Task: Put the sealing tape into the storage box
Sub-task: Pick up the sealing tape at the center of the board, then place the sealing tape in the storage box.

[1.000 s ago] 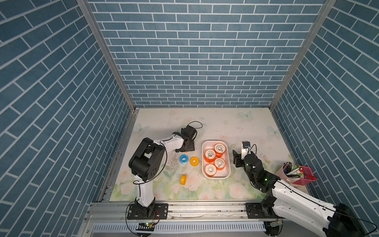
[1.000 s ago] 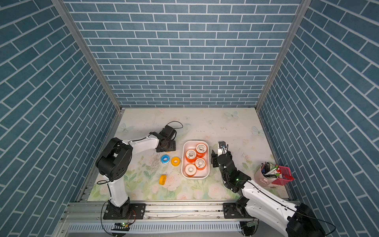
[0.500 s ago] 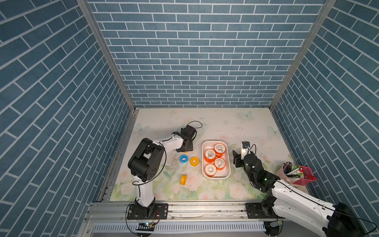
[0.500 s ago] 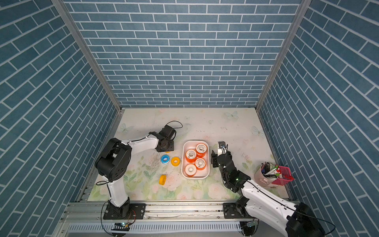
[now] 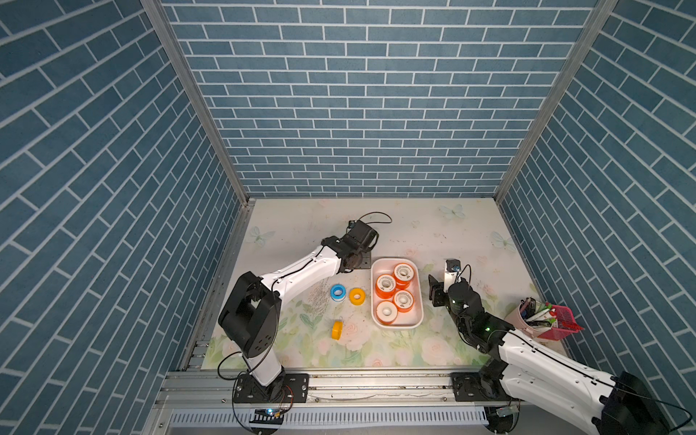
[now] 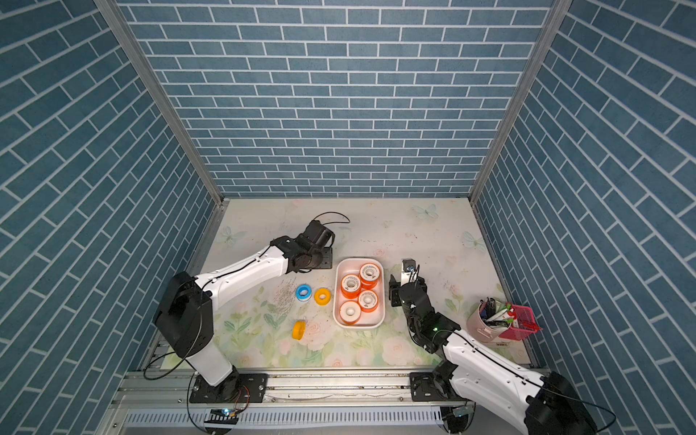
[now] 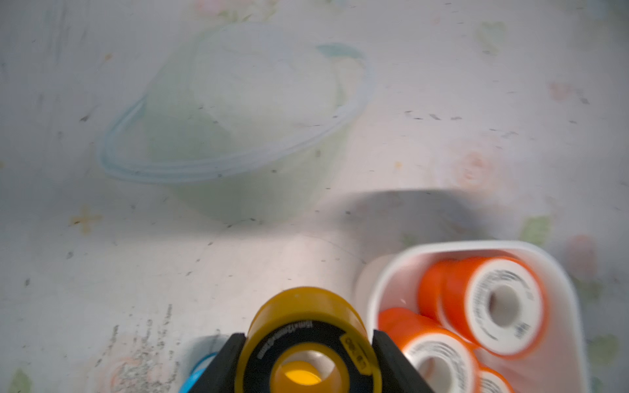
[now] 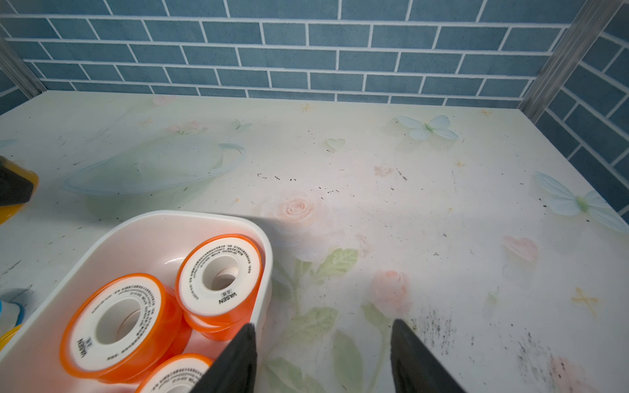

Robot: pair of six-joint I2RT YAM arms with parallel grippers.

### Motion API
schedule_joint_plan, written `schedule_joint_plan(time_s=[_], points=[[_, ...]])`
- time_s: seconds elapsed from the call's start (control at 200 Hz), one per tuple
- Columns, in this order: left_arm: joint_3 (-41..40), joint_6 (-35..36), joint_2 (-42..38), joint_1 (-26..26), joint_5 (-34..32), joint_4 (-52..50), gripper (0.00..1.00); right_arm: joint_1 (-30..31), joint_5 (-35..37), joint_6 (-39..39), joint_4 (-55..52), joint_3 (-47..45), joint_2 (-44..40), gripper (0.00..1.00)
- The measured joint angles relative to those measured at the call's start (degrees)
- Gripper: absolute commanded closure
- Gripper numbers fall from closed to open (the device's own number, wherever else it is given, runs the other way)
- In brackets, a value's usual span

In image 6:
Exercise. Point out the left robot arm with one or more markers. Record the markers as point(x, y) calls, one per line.
point(185, 315)

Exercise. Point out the pink basket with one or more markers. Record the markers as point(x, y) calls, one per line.
point(523, 326)

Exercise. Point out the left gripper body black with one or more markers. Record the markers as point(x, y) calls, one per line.
point(319, 259)

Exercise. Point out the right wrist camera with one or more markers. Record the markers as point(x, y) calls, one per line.
point(409, 271)

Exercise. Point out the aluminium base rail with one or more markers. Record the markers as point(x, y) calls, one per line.
point(325, 387)

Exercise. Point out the white storage box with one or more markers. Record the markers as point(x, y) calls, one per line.
point(367, 321)

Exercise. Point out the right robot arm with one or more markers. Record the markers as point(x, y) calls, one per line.
point(532, 402)

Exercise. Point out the pink pen cup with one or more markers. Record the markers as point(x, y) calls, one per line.
point(490, 319)

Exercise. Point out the orange sealing tape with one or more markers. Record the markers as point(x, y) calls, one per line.
point(370, 275)
point(351, 286)
point(350, 313)
point(368, 301)
point(322, 296)

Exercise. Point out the blue tape roll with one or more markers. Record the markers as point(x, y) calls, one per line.
point(303, 293)

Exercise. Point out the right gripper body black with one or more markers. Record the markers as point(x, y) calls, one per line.
point(396, 299)

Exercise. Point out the small yellow tape roll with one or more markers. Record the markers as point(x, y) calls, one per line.
point(299, 330)

